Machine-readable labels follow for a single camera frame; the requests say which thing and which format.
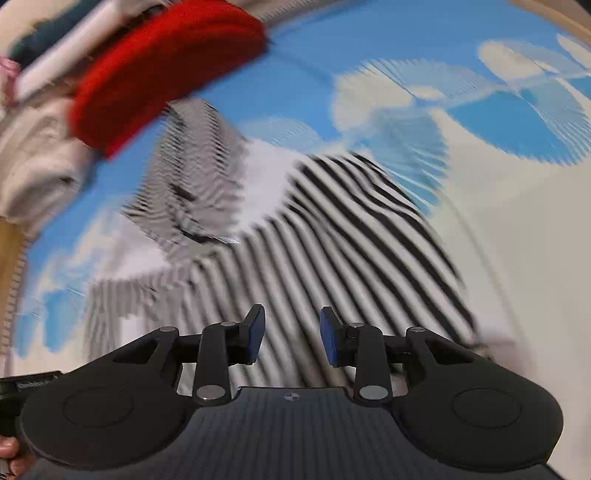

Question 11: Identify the folded red cloth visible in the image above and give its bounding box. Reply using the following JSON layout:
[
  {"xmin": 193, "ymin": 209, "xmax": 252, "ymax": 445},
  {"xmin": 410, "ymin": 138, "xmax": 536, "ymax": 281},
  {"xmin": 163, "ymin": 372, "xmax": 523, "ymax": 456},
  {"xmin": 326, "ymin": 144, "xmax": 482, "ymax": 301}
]
[{"xmin": 69, "ymin": 0, "xmax": 267, "ymax": 160}]

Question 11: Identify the white rolled sheet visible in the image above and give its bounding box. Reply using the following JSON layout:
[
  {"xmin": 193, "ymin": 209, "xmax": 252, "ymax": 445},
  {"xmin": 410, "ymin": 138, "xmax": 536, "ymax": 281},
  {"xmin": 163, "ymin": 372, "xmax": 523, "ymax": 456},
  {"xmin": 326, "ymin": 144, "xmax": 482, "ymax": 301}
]
[{"xmin": 16, "ymin": 0, "xmax": 169, "ymax": 100}]

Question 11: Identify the blue cloud print blanket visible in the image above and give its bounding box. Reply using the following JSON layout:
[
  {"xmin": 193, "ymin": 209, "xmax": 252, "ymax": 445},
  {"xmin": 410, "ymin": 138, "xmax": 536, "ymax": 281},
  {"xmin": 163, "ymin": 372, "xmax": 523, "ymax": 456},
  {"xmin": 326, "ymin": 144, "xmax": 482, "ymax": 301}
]
[{"xmin": 0, "ymin": 0, "xmax": 591, "ymax": 416}]

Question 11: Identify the person's left hand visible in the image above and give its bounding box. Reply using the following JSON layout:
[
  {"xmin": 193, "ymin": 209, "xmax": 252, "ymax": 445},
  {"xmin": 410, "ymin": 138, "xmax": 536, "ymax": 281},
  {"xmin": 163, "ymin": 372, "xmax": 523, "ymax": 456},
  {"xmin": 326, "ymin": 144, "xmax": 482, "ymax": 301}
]
[{"xmin": 0, "ymin": 436, "xmax": 32, "ymax": 479}]

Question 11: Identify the black white striped shirt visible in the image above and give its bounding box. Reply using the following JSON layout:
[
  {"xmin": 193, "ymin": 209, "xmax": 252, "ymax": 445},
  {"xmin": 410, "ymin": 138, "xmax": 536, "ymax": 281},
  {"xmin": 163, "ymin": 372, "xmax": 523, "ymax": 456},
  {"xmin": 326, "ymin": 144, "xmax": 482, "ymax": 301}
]
[{"xmin": 85, "ymin": 99, "xmax": 478, "ymax": 398}]

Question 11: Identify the teal cloth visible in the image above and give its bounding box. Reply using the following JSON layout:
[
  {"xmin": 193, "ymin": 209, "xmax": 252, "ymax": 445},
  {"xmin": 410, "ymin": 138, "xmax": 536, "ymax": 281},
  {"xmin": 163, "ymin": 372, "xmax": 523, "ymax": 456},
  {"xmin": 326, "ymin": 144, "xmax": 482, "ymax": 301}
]
[{"xmin": 7, "ymin": 0, "xmax": 112, "ymax": 65}]

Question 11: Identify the pink cloth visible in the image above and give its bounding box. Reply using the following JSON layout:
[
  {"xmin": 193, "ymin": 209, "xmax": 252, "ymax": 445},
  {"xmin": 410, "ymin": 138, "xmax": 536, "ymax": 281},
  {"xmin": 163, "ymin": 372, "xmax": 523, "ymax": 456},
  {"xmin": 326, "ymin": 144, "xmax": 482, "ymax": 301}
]
[{"xmin": 0, "ymin": 56, "xmax": 21, "ymax": 108}]

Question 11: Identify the folded beige cloth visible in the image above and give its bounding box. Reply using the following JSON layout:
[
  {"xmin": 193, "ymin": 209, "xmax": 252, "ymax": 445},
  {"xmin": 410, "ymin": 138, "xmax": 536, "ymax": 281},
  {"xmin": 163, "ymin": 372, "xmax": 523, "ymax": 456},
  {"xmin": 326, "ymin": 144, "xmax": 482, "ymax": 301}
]
[{"xmin": 0, "ymin": 76, "xmax": 95, "ymax": 220}]

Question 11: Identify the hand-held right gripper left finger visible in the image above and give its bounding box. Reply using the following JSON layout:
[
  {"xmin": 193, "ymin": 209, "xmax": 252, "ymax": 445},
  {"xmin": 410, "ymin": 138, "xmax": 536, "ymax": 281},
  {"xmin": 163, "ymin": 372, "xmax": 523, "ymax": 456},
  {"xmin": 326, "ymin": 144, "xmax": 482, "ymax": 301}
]
[{"xmin": 111, "ymin": 305, "xmax": 267, "ymax": 408}]

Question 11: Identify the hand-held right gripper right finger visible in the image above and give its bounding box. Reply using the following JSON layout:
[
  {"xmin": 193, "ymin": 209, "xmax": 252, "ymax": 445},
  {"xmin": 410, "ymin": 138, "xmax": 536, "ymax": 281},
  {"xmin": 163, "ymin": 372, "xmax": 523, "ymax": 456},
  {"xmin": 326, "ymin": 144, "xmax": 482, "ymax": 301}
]
[{"xmin": 320, "ymin": 306, "xmax": 491, "ymax": 407}]

